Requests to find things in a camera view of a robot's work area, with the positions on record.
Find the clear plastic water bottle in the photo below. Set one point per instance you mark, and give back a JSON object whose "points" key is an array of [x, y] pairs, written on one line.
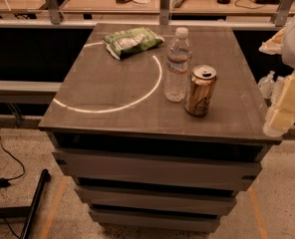
{"points": [[178, 56]]}

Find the green chip bag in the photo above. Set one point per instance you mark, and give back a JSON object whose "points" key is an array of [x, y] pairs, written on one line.
{"points": [[131, 41]]}

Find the gold soda can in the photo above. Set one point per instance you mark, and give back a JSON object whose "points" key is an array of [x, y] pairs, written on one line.
{"points": [[201, 86]]}

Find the black metal stand leg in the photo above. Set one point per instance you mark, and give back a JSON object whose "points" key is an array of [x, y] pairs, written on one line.
{"points": [[26, 212]]}

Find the grey drawer cabinet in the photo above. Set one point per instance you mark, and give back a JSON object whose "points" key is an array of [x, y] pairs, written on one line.
{"points": [[139, 159]]}

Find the grey metal rail frame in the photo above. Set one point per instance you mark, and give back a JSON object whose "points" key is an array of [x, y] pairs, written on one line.
{"points": [[190, 10]]}

